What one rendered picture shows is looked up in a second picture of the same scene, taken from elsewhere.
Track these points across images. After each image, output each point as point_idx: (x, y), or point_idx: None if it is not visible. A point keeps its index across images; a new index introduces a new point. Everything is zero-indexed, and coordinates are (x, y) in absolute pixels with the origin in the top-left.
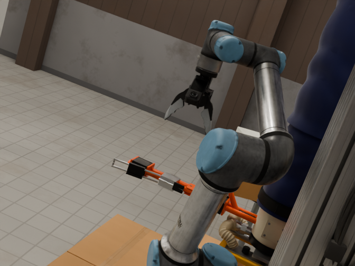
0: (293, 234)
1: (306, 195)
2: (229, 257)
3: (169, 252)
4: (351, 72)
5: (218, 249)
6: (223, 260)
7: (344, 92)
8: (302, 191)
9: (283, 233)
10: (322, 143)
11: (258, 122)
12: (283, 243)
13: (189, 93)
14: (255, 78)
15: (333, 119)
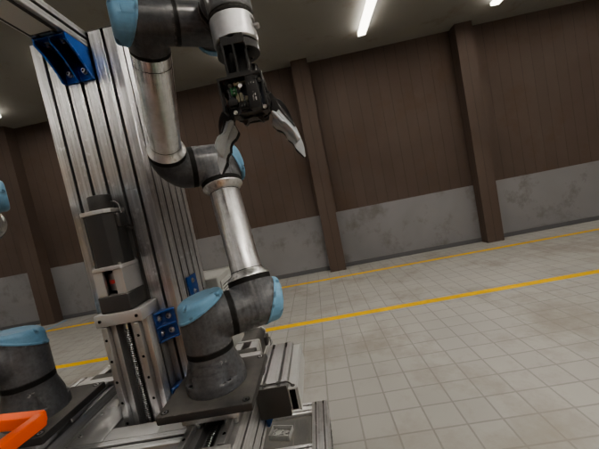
0: (185, 195)
1: None
2: (189, 298)
3: (258, 273)
4: (126, 76)
5: (201, 296)
6: (199, 291)
7: (138, 97)
8: (159, 182)
9: (165, 223)
10: (147, 140)
11: (179, 132)
12: (178, 214)
13: None
14: (173, 71)
15: (143, 119)
